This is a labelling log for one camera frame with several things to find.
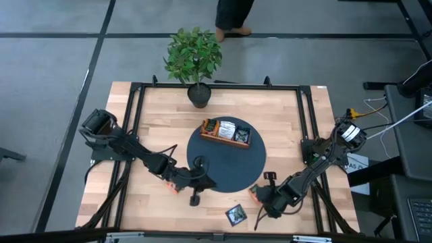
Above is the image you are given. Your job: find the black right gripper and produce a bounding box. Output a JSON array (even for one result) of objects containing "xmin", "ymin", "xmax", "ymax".
[{"xmin": 252, "ymin": 171, "xmax": 302, "ymax": 219}]

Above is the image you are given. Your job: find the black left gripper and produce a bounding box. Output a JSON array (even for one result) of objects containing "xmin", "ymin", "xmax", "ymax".
[{"xmin": 164, "ymin": 157, "xmax": 217, "ymax": 207}]

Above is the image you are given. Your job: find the black tea packet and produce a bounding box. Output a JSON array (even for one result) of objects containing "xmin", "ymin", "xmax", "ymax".
[
  {"xmin": 225, "ymin": 203, "xmax": 248, "ymax": 227},
  {"xmin": 234, "ymin": 126, "xmax": 252, "ymax": 144}
]

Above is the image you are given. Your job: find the wooden three-compartment tray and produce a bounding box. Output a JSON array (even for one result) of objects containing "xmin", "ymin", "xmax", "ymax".
[{"xmin": 198, "ymin": 117, "xmax": 252, "ymax": 150}]

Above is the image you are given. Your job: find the white and orange tea packet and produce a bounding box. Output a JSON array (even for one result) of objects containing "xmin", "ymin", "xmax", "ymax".
[{"xmin": 218, "ymin": 121, "xmax": 237, "ymax": 140}]

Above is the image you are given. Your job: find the round dark woven placemat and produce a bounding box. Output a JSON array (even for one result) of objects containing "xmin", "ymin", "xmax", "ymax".
[{"xmin": 186, "ymin": 116, "xmax": 267, "ymax": 194}]

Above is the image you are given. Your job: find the white paper sheet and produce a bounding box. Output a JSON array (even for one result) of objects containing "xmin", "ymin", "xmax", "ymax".
[{"xmin": 344, "ymin": 151, "xmax": 371, "ymax": 196}]

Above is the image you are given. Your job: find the black desk beam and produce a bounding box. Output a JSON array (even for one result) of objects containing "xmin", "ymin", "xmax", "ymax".
[{"xmin": 346, "ymin": 155, "xmax": 406, "ymax": 188}]

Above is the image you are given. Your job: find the green potted plant black pot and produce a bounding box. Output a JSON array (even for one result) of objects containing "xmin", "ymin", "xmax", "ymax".
[{"xmin": 163, "ymin": 26, "xmax": 223, "ymax": 109}]

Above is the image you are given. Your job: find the dark grey desk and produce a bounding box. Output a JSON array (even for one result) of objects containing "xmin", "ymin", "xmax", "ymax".
[
  {"xmin": 390, "ymin": 173, "xmax": 432, "ymax": 243},
  {"xmin": 383, "ymin": 84, "xmax": 432, "ymax": 182}
]

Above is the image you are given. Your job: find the black keyboard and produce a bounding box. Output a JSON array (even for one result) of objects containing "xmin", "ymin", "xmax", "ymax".
[{"xmin": 407, "ymin": 197, "xmax": 432, "ymax": 242}]

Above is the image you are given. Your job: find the person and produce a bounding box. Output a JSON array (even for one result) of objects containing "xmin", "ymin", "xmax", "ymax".
[{"xmin": 215, "ymin": 0, "xmax": 256, "ymax": 43}]

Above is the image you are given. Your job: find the black device with label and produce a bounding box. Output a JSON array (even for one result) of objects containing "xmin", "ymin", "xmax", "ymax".
[{"xmin": 414, "ymin": 86, "xmax": 432, "ymax": 128}]

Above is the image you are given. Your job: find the black chair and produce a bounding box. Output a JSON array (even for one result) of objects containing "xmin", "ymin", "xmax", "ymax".
[{"xmin": 362, "ymin": 59, "xmax": 432, "ymax": 99}]

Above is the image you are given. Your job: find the black furniture leg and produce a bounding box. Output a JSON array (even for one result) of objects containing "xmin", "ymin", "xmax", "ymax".
[{"xmin": 0, "ymin": 146, "xmax": 28, "ymax": 163}]

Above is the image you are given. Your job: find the black looped gripper cable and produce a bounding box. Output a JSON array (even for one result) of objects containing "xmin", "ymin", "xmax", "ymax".
[
  {"xmin": 254, "ymin": 201, "xmax": 304, "ymax": 232},
  {"xmin": 157, "ymin": 144, "xmax": 211, "ymax": 182}
]

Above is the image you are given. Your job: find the silver metal bracket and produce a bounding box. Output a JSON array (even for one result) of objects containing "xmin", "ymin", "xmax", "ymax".
[
  {"xmin": 104, "ymin": 231, "xmax": 146, "ymax": 243},
  {"xmin": 292, "ymin": 235, "xmax": 334, "ymax": 243}
]

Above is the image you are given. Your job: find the black aluminium rig frame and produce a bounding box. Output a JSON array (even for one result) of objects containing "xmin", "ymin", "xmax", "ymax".
[{"xmin": 0, "ymin": 74, "xmax": 432, "ymax": 243}]

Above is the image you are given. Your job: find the yellow connector cable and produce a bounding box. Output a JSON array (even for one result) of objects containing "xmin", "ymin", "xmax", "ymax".
[{"xmin": 346, "ymin": 103, "xmax": 389, "ymax": 119}]

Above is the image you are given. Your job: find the thin white cable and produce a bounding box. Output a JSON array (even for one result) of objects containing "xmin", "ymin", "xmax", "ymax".
[{"xmin": 362, "ymin": 97, "xmax": 392, "ymax": 160}]

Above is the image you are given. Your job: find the white hanging cable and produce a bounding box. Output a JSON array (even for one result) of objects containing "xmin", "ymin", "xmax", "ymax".
[{"xmin": 366, "ymin": 100, "xmax": 432, "ymax": 141}]

